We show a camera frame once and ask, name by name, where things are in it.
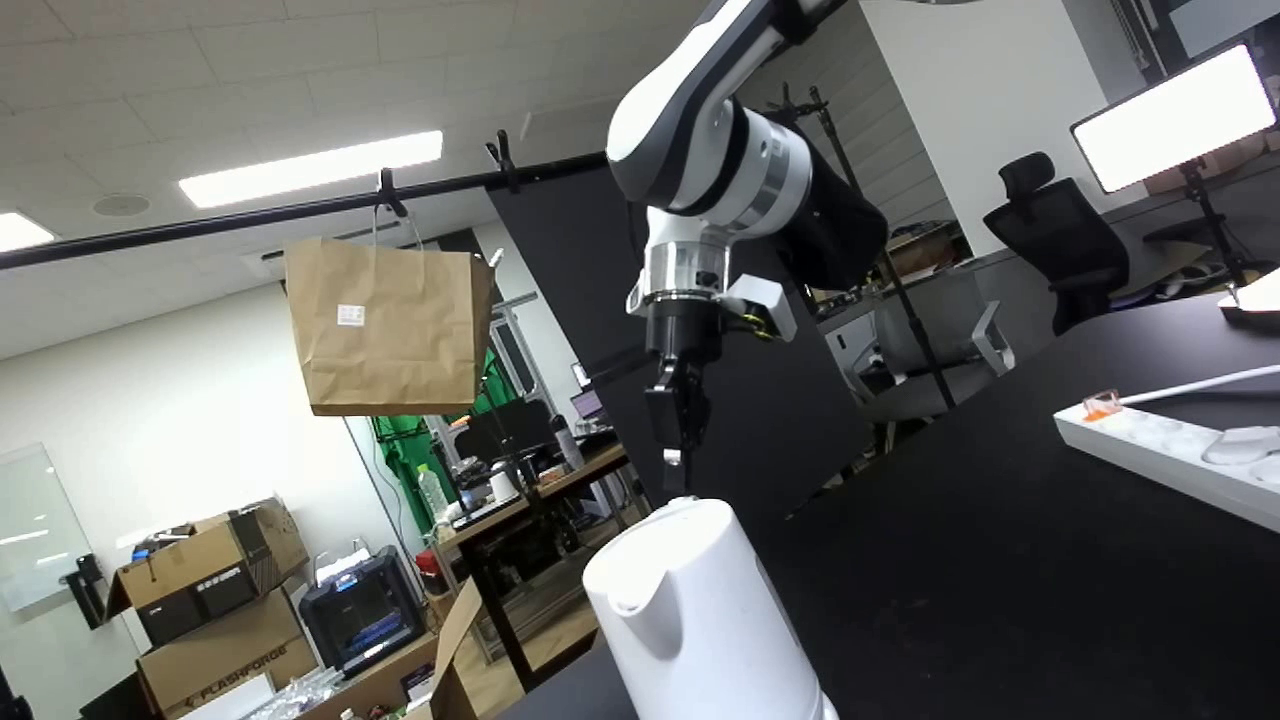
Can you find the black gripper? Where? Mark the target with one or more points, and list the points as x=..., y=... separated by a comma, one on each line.
x=681, y=341

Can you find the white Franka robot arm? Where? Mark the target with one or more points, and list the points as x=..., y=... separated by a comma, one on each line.
x=726, y=161

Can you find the wooden desk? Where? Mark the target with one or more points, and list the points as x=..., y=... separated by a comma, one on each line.
x=545, y=501

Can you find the black backdrop stand pole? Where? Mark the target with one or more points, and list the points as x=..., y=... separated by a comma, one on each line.
x=887, y=265

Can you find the green cloth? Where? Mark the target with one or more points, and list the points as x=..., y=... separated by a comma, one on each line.
x=406, y=452

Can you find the open flap cardboard box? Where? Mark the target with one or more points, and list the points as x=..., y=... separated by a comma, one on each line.
x=466, y=663

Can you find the hanging cardboard box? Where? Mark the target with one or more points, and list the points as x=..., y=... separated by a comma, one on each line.
x=384, y=327

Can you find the black 3D printer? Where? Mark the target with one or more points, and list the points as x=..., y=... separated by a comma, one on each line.
x=363, y=614

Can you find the black office chair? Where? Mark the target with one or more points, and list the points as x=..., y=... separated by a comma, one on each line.
x=1062, y=235

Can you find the rectangular ceiling light panel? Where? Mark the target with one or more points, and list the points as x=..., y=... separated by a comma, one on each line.
x=22, y=231
x=315, y=166

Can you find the black backdrop crossbar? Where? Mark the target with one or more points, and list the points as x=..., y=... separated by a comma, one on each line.
x=267, y=214

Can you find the white power strip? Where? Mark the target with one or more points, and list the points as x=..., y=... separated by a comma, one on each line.
x=1162, y=452

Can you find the cardboard box with black tape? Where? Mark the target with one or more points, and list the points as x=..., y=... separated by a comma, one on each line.
x=214, y=560

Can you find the large plain cardboard box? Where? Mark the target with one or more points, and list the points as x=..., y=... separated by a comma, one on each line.
x=221, y=652

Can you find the bright white monitor screen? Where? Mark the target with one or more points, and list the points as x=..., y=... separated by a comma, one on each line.
x=1172, y=117

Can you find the white notebook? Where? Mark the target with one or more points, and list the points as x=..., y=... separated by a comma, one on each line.
x=1254, y=296

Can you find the round white ceiling sensor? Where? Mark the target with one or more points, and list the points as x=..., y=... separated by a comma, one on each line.
x=120, y=206

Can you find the glass whiteboard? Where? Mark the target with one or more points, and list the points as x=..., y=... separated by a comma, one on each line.
x=32, y=535

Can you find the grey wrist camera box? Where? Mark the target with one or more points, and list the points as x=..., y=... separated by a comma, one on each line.
x=767, y=304

